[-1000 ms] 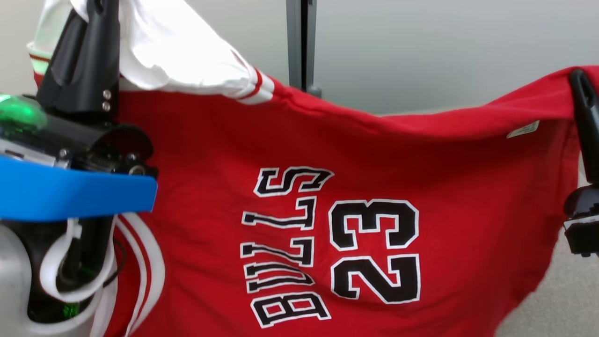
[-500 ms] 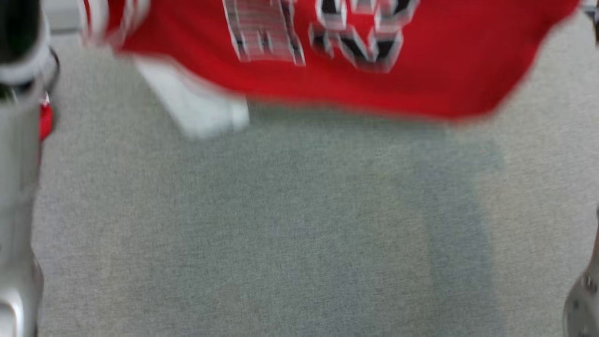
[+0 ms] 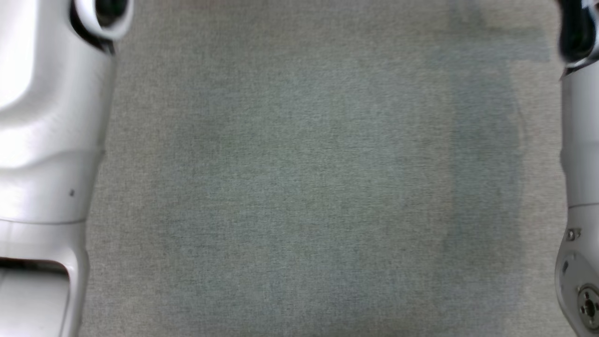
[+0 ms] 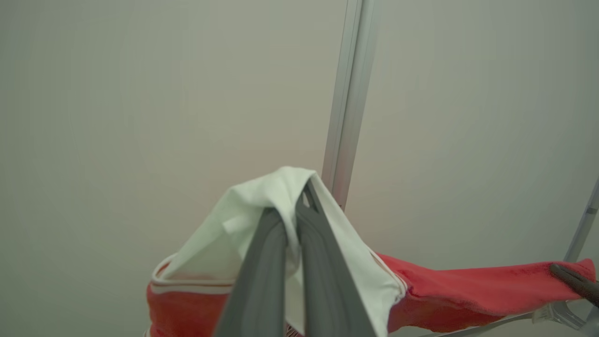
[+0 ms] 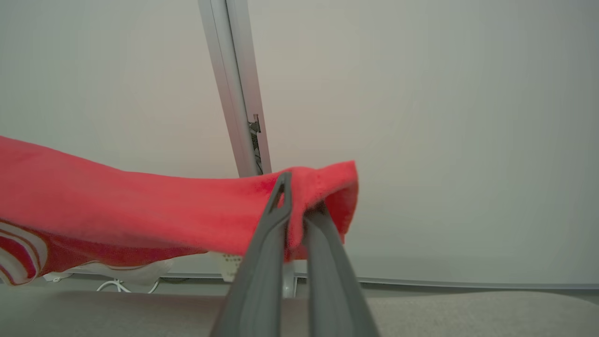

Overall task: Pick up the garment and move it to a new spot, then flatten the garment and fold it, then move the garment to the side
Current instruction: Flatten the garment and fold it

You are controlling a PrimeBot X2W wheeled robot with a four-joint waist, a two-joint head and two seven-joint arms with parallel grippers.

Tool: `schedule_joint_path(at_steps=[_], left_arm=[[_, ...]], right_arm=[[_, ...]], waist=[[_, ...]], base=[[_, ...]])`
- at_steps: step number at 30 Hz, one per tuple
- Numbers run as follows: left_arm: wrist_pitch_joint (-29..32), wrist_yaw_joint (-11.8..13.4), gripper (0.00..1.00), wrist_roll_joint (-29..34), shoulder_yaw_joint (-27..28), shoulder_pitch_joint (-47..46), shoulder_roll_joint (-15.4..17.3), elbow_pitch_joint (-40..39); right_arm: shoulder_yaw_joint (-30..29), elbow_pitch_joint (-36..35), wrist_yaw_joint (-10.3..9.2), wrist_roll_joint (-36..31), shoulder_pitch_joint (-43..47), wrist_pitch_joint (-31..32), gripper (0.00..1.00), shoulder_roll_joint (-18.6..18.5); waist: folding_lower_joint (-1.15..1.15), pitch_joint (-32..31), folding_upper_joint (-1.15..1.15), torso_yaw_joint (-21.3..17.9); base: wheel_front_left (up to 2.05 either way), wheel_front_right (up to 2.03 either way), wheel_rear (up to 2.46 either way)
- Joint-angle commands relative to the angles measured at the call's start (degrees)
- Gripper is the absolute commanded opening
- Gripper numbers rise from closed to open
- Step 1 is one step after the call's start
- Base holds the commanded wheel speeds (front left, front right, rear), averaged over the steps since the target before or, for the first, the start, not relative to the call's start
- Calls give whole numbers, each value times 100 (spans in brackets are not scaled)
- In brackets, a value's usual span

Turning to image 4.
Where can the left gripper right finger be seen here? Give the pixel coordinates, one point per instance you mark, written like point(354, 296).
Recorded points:
point(327, 281)

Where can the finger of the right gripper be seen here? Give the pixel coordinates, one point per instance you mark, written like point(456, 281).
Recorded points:
point(578, 282)

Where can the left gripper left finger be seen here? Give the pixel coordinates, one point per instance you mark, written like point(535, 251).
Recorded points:
point(262, 281)

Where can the red jersey with number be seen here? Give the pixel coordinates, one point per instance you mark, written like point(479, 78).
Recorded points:
point(444, 290)

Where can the grey partition post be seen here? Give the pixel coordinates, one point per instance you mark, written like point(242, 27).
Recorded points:
point(348, 93)
point(582, 224)

